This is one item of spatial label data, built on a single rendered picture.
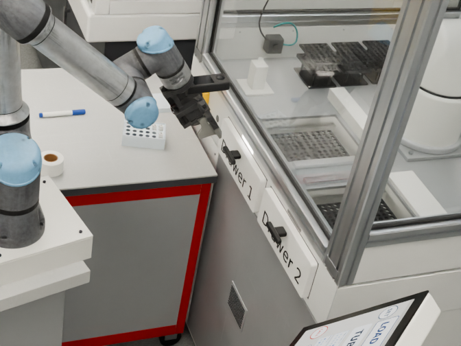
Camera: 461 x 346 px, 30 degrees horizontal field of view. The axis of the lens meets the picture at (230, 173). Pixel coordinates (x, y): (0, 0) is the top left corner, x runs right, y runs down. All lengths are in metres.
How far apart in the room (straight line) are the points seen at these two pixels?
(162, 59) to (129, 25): 0.92
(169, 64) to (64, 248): 0.50
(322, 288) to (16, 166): 0.73
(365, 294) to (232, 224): 0.60
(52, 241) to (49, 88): 0.79
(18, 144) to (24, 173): 0.08
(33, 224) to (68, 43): 0.46
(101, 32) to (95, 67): 1.09
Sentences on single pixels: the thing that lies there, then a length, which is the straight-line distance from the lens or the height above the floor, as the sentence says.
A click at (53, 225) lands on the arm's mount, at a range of 2.09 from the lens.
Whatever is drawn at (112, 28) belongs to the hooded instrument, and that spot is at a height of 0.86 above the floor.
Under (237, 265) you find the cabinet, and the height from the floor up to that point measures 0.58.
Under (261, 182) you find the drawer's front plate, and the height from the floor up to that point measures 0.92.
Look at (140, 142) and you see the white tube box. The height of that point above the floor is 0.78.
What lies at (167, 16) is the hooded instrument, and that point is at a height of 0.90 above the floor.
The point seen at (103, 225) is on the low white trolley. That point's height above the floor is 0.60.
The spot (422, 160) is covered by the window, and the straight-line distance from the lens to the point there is 1.78.
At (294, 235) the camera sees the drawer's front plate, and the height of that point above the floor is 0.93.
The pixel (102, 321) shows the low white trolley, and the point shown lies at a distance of 2.74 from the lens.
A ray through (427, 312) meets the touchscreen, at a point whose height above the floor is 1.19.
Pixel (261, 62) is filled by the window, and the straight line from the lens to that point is 2.21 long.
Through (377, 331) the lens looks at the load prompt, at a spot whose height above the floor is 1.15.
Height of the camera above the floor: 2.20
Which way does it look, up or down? 36 degrees down
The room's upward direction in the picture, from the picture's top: 12 degrees clockwise
